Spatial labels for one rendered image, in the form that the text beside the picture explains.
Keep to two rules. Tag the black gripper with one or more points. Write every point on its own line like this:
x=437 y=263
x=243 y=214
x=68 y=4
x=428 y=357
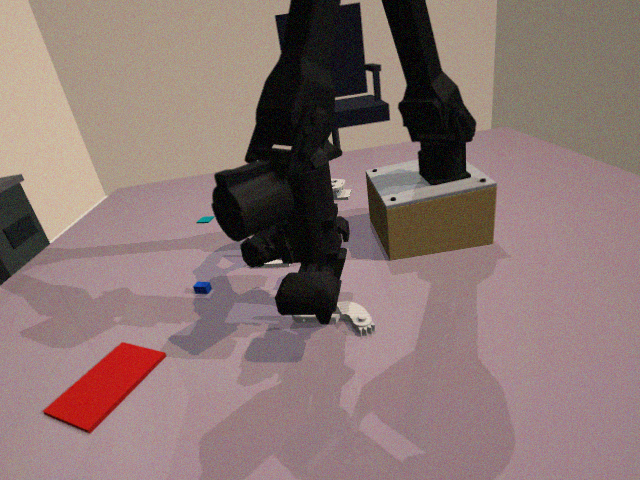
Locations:
x=316 y=244

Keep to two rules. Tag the small blue block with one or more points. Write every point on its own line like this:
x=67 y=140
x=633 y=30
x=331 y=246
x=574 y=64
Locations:
x=202 y=287

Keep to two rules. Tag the red flat plate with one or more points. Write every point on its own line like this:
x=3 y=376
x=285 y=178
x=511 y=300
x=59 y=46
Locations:
x=99 y=392

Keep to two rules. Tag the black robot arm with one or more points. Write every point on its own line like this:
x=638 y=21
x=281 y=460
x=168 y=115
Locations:
x=296 y=108

